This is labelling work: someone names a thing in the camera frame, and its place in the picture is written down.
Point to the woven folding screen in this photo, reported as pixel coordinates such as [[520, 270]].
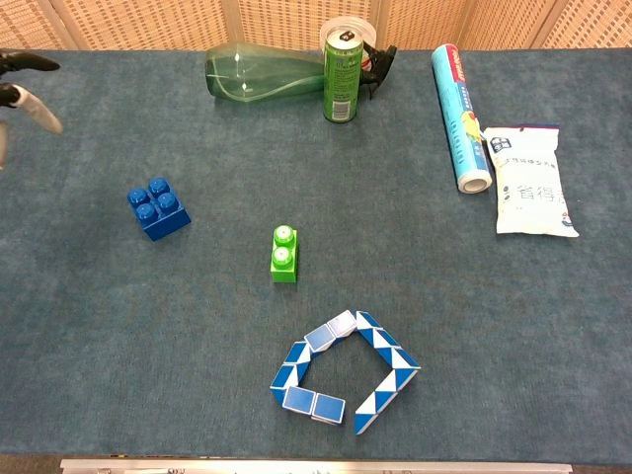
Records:
[[148, 22]]

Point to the green toy brick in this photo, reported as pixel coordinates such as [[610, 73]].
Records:
[[284, 257]]

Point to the light blue wrap roll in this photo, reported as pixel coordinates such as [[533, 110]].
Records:
[[461, 118]]

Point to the green transparent spray bottle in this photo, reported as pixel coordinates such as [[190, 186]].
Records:
[[257, 74]]

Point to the white printed snack bag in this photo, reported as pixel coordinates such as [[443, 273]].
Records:
[[530, 182]]

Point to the blue toy brick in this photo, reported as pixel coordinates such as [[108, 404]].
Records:
[[159, 210]]

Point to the blue felt table cloth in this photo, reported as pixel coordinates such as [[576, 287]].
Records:
[[316, 276]]

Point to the blue white snake puzzle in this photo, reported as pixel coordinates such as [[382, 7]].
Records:
[[323, 407]]

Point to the silver metal rail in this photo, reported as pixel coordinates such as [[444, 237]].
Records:
[[316, 466]]

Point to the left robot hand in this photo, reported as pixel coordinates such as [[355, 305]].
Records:
[[34, 111]]

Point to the green drink can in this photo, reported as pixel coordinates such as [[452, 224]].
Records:
[[341, 81]]

